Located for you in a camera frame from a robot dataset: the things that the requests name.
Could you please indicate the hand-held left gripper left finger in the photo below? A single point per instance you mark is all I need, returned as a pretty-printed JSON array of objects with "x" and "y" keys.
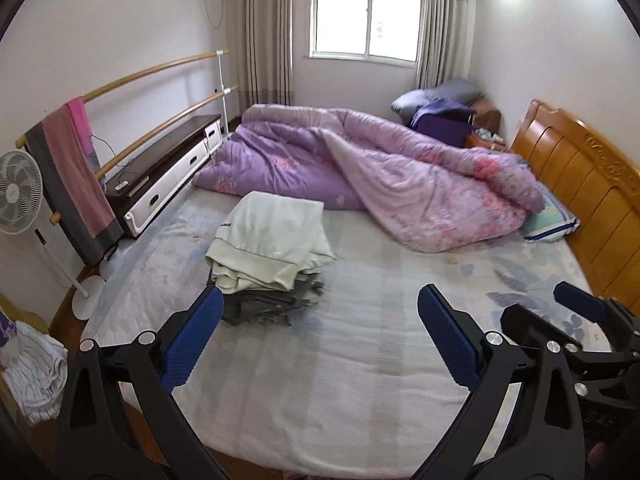
[{"x": 192, "y": 340}]

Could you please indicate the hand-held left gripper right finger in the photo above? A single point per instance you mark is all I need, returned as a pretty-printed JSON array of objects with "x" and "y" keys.
[{"x": 450, "y": 340}]

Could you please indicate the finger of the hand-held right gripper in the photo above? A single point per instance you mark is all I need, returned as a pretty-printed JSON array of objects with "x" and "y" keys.
[
  {"x": 580, "y": 297},
  {"x": 530, "y": 325}
]

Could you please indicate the grey clothes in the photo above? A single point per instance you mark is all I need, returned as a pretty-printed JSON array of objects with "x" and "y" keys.
[{"x": 270, "y": 307}]

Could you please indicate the white button jacket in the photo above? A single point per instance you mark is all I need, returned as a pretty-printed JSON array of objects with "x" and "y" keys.
[{"x": 270, "y": 235}]

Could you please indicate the teal striped pillow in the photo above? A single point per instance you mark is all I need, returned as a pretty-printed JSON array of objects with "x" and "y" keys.
[{"x": 550, "y": 220}]

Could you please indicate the pale floral bed sheet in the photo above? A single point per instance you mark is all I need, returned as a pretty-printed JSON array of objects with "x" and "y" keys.
[{"x": 350, "y": 360}]

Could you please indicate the wooden bed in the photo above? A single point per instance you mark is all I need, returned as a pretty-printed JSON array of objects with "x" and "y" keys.
[{"x": 590, "y": 195}]

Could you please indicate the white striped cloth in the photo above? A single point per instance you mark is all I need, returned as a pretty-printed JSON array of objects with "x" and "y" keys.
[{"x": 35, "y": 375}]

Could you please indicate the black set-top box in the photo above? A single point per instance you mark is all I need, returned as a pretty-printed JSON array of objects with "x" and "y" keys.
[{"x": 127, "y": 182}]

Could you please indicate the purple floral quilt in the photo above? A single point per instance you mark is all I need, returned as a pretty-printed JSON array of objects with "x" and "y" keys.
[{"x": 390, "y": 175}]

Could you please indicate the wooden nightstand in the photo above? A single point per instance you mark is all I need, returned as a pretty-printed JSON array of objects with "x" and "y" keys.
[
  {"x": 487, "y": 146},
  {"x": 487, "y": 112}
]

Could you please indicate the dark-topped white cabinet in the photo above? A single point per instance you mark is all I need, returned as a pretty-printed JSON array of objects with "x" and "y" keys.
[{"x": 170, "y": 160}]

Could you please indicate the purple printed bag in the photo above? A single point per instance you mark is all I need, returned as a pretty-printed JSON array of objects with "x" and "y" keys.
[{"x": 7, "y": 332}]

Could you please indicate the white items on nightstand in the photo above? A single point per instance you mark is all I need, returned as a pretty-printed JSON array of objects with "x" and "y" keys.
[{"x": 487, "y": 135}]

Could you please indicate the pink grey-edged towel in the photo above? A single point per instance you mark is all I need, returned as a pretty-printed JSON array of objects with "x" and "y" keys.
[{"x": 70, "y": 180}]

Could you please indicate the dark purple bundle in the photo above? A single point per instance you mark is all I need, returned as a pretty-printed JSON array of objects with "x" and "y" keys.
[{"x": 442, "y": 130}]

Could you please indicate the white standing fan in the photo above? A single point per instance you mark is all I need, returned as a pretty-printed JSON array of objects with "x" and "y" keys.
[{"x": 17, "y": 192}]

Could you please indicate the bright pink cloth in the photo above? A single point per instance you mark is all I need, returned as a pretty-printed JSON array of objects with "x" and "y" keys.
[{"x": 80, "y": 125}]

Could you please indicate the blue-grey pillow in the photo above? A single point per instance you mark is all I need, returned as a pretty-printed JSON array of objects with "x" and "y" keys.
[{"x": 440, "y": 92}]

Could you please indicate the grey striped curtain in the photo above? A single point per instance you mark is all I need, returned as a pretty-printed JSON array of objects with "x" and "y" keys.
[
  {"x": 445, "y": 25},
  {"x": 267, "y": 35}
]

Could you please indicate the white framed window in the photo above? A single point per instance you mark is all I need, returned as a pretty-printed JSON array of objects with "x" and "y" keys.
[{"x": 367, "y": 10}]

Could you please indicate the long wooden wall bar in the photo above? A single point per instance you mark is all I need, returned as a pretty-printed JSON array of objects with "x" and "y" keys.
[
  {"x": 170, "y": 117},
  {"x": 150, "y": 67}
]

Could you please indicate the white bar support post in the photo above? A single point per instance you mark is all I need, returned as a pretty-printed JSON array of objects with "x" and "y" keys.
[{"x": 223, "y": 100}]

